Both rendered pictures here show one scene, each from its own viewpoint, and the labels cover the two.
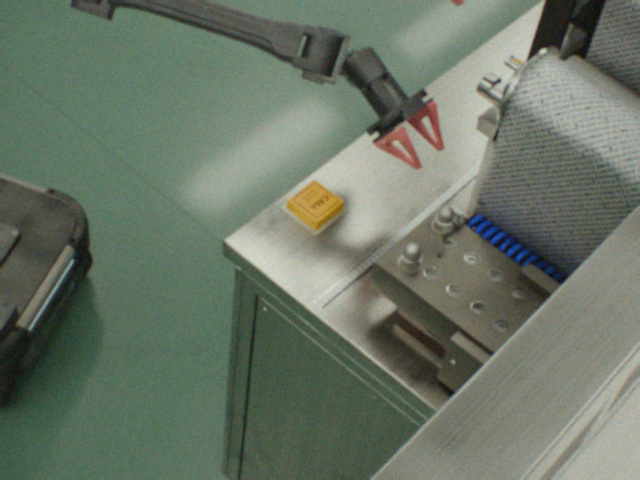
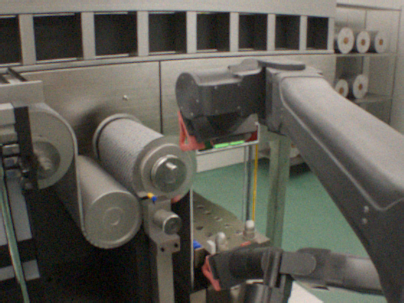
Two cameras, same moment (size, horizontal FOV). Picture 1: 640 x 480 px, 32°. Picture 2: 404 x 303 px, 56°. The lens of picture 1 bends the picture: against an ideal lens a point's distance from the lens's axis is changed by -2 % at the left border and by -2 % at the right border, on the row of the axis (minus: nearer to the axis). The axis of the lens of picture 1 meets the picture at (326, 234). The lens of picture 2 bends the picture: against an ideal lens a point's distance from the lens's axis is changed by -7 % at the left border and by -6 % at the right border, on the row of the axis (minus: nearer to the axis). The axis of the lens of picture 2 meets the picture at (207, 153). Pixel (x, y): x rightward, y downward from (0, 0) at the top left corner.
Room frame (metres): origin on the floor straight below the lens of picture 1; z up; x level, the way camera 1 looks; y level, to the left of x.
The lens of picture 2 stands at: (1.91, 0.11, 1.54)
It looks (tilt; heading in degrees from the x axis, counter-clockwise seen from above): 18 degrees down; 203
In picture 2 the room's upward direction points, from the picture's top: straight up
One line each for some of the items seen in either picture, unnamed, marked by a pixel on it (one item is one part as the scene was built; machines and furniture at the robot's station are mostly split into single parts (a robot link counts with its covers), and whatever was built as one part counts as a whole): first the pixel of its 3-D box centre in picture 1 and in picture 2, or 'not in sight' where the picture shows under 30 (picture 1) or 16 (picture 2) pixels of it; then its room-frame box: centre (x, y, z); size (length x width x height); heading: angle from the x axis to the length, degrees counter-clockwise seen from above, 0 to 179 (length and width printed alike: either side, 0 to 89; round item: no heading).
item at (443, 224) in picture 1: (445, 217); (220, 241); (1.14, -0.18, 1.05); 0.04 x 0.04 x 0.04
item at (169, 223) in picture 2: (488, 85); (170, 223); (1.32, -0.21, 1.18); 0.04 x 0.02 x 0.04; 146
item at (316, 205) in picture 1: (315, 204); not in sight; (1.25, 0.03, 0.91); 0.07 x 0.07 x 0.02; 56
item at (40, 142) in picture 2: not in sight; (37, 156); (1.47, -0.38, 1.34); 0.06 x 0.06 x 0.06; 56
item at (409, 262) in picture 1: (411, 254); (249, 229); (1.06, -0.13, 1.05); 0.04 x 0.04 x 0.04
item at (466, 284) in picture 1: (506, 320); (200, 226); (1.01, -0.29, 1.00); 0.40 x 0.16 x 0.06; 56
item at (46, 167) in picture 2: not in sight; (45, 166); (1.50, -0.33, 1.34); 0.06 x 0.03 x 0.03; 56
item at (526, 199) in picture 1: (547, 217); (167, 205); (1.13, -0.32, 1.11); 0.23 x 0.01 x 0.18; 56
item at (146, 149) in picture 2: (528, 89); (165, 171); (1.25, -0.26, 1.25); 0.15 x 0.01 x 0.15; 146
